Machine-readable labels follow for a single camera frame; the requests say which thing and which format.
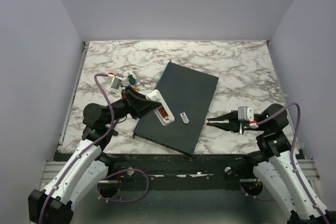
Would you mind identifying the dark flat metal box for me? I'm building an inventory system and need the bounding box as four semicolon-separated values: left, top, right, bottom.
133;62;218;155

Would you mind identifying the green handled screwdriver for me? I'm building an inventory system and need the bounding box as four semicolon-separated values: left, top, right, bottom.
128;74;136;86

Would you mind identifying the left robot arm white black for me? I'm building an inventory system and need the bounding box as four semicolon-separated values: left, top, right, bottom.
28;86;174;223

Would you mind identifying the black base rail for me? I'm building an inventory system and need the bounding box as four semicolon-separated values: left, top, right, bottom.
97;153;264;196

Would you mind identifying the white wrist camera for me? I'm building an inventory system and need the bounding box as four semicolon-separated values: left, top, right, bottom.
108;72;123;95
237;106;258;129

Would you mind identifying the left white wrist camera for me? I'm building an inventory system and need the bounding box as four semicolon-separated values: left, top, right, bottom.
108;72;123;95

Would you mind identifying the white remote control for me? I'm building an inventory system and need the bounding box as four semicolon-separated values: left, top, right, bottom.
146;90;175;126

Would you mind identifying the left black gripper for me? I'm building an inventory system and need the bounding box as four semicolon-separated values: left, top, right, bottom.
103;86;162;126

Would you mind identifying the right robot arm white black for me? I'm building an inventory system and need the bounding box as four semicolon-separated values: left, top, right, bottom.
206;103;335;223

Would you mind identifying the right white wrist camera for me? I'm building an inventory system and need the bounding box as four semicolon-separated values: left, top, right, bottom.
237;106;258;129

